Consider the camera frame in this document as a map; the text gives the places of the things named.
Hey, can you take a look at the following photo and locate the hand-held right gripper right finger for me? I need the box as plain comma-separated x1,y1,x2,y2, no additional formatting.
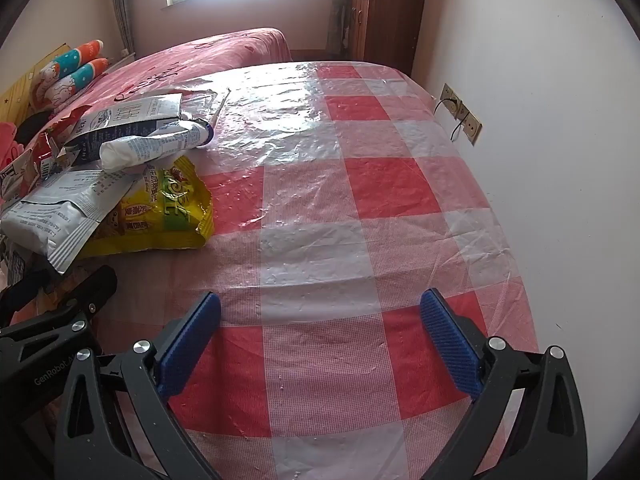
419,288,588,480

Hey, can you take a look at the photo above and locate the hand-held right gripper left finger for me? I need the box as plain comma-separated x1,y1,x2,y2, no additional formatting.
54,291,223,480

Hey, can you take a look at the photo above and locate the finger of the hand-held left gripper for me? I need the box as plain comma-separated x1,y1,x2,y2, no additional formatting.
50,265,118,333
0,269,53,323

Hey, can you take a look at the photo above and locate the silver white packet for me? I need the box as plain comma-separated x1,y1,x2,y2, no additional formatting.
0,167,146,276

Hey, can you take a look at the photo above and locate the red milk tea packet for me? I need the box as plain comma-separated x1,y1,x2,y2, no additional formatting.
0,106,93,203

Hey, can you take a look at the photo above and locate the white tube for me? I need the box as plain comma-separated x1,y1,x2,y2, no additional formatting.
100,119,216,171

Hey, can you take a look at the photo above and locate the white and navy carton box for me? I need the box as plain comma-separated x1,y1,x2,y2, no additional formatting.
65,92,183,161

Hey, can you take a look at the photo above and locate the black round object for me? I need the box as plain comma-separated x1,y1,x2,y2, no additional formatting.
15,112,51,146

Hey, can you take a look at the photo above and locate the red checkered plastic tablecloth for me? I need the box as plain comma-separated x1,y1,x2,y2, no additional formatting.
95,60,541,480

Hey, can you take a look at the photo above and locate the yellow patterned headboard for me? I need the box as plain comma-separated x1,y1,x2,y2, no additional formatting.
0,42,68,126

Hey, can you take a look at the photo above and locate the thin grey stick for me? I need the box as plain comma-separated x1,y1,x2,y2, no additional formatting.
207,87,232,128

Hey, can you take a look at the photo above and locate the bed with pink sheet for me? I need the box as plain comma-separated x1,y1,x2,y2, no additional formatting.
0,27,293,211

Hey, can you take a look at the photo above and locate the brown wooden cabinet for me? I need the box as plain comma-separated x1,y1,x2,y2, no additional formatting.
345,0,429,76

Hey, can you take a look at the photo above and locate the beige wall socket strip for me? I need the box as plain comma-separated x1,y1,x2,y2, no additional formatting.
440,83,483,146

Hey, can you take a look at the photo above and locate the black wall socket cable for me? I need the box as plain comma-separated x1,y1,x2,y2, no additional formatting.
434,97,463,141

